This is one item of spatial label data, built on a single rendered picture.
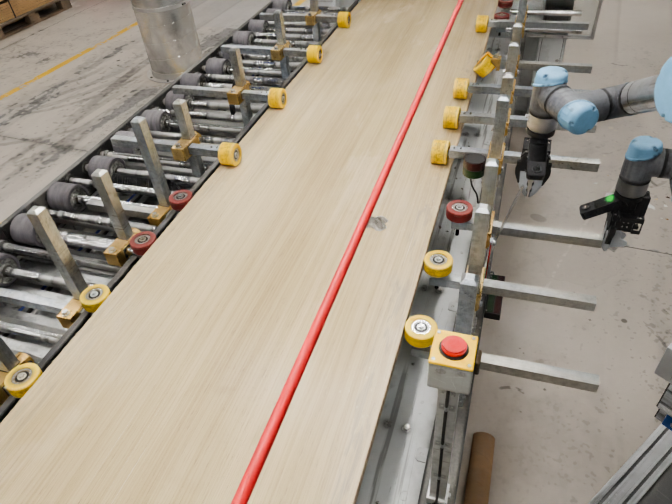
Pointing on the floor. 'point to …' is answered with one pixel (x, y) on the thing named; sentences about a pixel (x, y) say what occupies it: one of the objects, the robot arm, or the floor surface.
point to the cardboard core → (479, 469)
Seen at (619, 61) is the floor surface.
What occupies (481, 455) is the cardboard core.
